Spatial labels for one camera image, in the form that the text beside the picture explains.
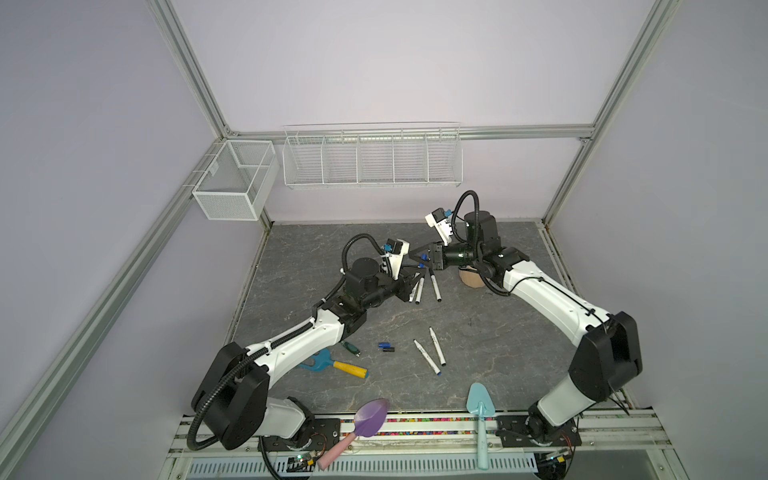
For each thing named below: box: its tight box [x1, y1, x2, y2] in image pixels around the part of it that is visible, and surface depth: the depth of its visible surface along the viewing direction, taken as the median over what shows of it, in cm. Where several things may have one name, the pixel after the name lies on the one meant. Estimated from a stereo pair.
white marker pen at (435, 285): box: [429, 267, 442, 303], surface depth 103 cm
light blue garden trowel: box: [466, 383, 496, 471], surface depth 77 cm
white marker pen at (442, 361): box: [428, 326, 447, 367], surface depth 89 cm
